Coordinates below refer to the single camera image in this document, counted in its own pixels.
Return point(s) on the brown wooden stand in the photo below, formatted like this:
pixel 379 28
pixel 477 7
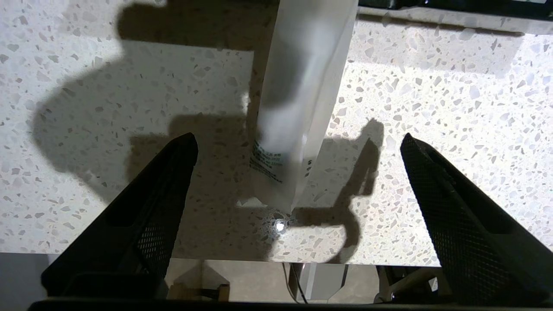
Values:
pixel 222 293

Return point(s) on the white robot torso casing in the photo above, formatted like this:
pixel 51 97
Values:
pixel 319 278

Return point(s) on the black tray with sachets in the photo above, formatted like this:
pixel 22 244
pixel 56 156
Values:
pixel 453 6

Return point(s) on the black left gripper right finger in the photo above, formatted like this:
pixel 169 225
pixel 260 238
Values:
pixel 475 242

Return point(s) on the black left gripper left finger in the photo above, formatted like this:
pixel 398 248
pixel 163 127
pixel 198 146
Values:
pixel 129 242

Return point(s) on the white toothbrush packet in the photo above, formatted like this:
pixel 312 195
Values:
pixel 302 86

